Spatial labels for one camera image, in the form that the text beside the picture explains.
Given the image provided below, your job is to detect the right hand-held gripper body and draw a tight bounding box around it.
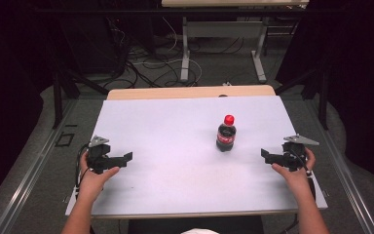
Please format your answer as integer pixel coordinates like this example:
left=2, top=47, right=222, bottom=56
left=281, top=134, right=320, bottom=173

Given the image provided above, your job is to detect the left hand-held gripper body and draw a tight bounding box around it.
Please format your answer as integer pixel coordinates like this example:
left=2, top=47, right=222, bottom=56
left=87, top=135, right=122, bottom=175

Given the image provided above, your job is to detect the dark cola bottle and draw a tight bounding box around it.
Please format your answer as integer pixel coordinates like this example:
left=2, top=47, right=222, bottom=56
left=215, top=123, right=238, bottom=153

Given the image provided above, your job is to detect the person's right hand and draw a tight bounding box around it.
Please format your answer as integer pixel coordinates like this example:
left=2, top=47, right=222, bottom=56
left=271, top=147, right=317, bottom=193

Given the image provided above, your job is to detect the person's left hand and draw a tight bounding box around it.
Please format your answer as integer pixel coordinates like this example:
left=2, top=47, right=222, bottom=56
left=79, top=150, right=121, bottom=196

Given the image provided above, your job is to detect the black metal stand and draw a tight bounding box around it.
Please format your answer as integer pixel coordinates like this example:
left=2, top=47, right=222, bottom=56
left=51, top=62, right=111, bottom=130
left=274, top=62, right=331, bottom=131

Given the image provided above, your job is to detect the person's dark clothing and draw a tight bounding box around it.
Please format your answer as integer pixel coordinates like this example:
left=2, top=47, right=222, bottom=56
left=128, top=214, right=265, bottom=234

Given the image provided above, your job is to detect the dark curtain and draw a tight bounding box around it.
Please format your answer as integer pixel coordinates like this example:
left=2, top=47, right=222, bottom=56
left=0, top=0, right=57, bottom=214
left=276, top=0, right=374, bottom=193

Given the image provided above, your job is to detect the white-legged desk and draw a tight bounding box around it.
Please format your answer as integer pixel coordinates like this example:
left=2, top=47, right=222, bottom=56
left=161, top=0, right=310, bottom=84

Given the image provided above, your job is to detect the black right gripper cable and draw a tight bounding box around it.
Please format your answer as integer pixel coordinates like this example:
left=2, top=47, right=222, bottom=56
left=290, top=148, right=317, bottom=201

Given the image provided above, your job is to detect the metal floor rail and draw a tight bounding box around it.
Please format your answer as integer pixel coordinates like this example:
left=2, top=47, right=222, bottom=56
left=305, top=97, right=374, bottom=234
left=0, top=98, right=79, bottom=234

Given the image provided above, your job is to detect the tangle of floor cables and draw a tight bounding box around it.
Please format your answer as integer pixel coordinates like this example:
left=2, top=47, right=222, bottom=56
left=103, top=18, right=246, bottom=90

